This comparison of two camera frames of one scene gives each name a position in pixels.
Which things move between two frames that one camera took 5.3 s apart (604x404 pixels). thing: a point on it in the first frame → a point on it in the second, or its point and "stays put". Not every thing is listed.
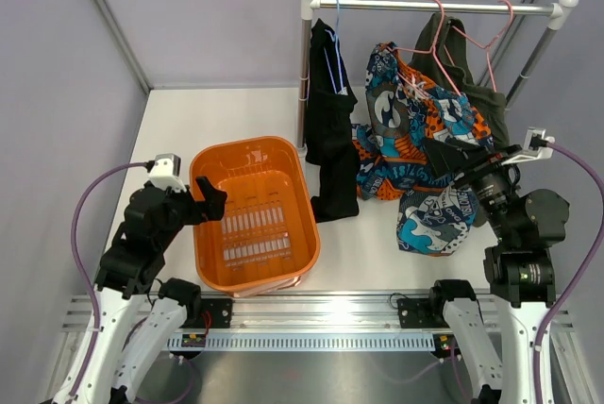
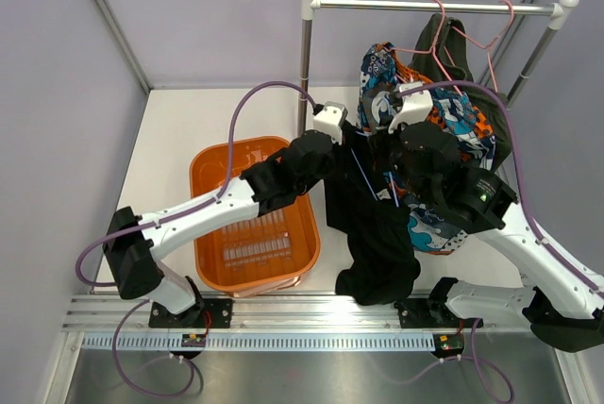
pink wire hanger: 487,46 stays put
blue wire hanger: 336,38 → 390,175
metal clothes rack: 559,12 stays put
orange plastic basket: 267,238 stays put
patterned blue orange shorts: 403,111 stays put
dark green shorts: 444,58 stays put
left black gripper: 209,210 → 339,156
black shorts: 330,141 → 378,262
